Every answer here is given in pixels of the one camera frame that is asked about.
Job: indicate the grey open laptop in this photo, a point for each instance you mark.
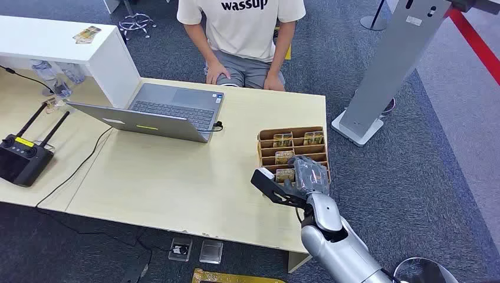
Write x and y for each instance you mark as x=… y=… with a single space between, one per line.
x=172 y=107

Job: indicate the black remote controller with antennas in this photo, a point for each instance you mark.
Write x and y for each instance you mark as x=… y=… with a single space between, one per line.
x=21 y=160

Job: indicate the wooden slotted card holder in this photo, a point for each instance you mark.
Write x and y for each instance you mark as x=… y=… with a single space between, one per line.
x=297 y=150

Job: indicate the yellow floor marking plate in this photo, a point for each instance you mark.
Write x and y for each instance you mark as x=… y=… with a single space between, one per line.
x=230 y=278

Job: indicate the person's left hand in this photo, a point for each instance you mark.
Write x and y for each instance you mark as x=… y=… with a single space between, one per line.
x=274 y=83

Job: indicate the clear floor box with plug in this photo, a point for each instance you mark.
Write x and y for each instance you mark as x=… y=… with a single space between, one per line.
x=180 y=249

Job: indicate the red barrier belt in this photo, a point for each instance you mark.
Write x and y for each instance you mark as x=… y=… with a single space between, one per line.
x=474 y=41

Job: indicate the silver rimmed round object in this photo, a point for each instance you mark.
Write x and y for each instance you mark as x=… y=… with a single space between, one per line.
x=426 y=271

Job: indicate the clear empty floor box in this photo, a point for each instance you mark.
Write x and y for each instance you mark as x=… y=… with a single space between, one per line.
x=211 y=252

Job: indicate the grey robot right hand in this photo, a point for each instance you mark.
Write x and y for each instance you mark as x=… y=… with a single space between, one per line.
x=310 y=175

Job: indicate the person's right forearm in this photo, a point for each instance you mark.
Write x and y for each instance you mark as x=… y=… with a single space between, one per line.
x=197 y=43

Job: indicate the grey stanchion post base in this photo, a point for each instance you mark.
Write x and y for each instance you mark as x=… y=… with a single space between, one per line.
x=373 y=22

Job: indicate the grey kiosk stand white base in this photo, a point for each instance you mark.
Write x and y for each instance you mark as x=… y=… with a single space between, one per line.
x=390 y=58

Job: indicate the person's left forearm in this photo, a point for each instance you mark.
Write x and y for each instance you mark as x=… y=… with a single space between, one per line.
x=283 y=47

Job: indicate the person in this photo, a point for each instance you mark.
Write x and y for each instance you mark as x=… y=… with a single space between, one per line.
x=242 y=31

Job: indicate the chrome swivel chair base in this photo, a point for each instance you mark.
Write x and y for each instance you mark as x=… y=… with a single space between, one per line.
x=136 y=21

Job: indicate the stack of printed cards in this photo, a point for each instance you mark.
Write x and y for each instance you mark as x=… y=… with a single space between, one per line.
x=86 y=34

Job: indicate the yellow printed hotel card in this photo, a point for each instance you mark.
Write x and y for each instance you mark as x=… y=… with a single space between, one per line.
x=283 y=157
x=284 y=175
x=313 y=138
x=283 y=140

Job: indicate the clear plastic water bottle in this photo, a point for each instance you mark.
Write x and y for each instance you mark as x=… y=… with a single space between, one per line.
x=73 y=73
x=48 y=76

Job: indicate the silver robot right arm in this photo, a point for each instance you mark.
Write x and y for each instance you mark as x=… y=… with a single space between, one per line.
x=340 y=246

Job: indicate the small clear wrapped packet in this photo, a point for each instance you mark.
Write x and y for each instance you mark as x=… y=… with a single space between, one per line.
x=51 y=105

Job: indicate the white raised desk shelf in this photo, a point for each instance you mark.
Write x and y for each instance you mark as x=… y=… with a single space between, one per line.
x=58 y=43

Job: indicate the person's right hand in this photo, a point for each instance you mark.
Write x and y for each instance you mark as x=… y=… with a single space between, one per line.
x=216 y=73

